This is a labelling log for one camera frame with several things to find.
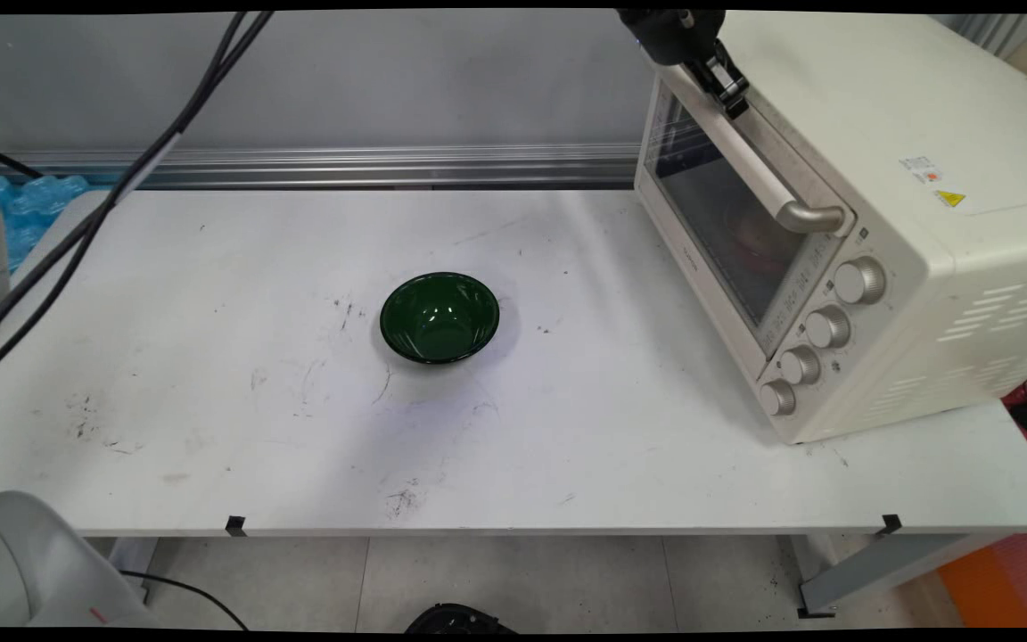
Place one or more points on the dark green glass bowl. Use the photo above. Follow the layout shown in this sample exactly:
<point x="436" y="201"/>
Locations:
<point x="439" y="319"/>

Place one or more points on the white label sticker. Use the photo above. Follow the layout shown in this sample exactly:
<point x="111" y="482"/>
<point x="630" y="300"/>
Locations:
<point x="921" y="168"/>

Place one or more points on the black tape marker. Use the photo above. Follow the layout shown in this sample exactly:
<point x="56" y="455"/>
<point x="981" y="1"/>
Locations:
<point x="235" y="525"/>
<point x="891" y="524"/>

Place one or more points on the blue bubble wrap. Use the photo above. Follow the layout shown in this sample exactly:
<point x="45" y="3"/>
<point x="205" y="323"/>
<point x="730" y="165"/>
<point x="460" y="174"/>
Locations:
<point x="32" y="209"/>

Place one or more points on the grey table leg brace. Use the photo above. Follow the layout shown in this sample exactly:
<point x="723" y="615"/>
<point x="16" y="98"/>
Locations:
<point x="888" y="566"/>

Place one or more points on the black object on floor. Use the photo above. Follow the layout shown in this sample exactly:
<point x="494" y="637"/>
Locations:
<point x="460" y="620"/>

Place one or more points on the cream toaster oven body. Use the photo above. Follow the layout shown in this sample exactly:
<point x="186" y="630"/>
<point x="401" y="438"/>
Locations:
<point x="924" y="107"/>

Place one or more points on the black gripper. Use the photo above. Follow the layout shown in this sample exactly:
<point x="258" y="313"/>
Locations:
<point x="669" y="36"/>

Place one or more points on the small silver oven knob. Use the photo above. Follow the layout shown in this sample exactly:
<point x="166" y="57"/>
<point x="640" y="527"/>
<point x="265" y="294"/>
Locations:
<point x="778" y="398"/>

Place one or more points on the aluminium profile rail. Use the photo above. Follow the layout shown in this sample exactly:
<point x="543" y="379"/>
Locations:
<point x="344" y="165"/>

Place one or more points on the grey table leg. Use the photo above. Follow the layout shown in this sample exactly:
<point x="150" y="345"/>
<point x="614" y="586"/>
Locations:
<point x="130" y="562"/>

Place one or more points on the yellow warning sticker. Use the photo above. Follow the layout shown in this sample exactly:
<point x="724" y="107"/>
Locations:
<point x="950" y="198"/>

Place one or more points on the large silver oven knob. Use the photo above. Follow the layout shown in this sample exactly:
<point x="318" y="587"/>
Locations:
<point x="859" y="281"/>

